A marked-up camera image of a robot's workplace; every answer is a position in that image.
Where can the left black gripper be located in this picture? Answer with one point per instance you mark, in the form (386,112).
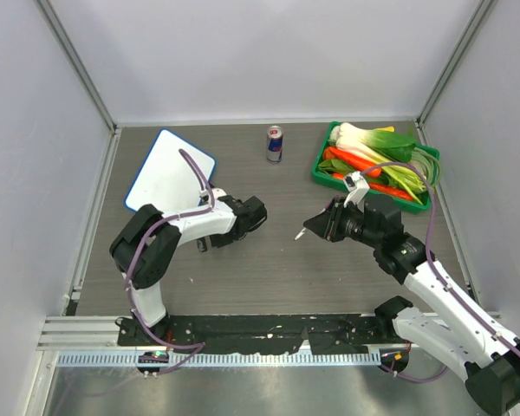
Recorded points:
(217,241)

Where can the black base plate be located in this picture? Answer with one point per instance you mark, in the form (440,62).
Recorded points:
(276,334)

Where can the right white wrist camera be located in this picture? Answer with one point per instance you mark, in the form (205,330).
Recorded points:
(357,188)

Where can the large orange carrot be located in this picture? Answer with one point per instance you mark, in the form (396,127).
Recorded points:
(341,162)

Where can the small orange carrot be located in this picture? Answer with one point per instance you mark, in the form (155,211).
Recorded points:
(388,190)

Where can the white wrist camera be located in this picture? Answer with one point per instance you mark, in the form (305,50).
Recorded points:
(211,196)
(357,188)

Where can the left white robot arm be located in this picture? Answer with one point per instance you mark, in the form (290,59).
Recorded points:
(145,247)

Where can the pink capped marker pen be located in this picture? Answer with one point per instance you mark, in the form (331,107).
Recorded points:
(300,234)

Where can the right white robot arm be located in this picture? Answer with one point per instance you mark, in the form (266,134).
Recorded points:
(476,347)

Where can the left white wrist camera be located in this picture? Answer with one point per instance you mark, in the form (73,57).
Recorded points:
(211,196)

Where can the white slotted cable duct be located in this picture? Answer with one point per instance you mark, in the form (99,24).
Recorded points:
(143,359)

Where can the white green bok choy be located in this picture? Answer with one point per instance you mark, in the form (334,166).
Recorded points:
(387,143)

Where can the blue framed whiteboard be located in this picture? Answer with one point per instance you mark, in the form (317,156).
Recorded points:
(165,179)

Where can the green onion bunch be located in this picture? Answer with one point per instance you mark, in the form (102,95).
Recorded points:
(424,159)

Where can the red bull can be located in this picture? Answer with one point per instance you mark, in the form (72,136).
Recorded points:
(274,144)

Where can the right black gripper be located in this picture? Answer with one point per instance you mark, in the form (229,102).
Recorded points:
(328,224)

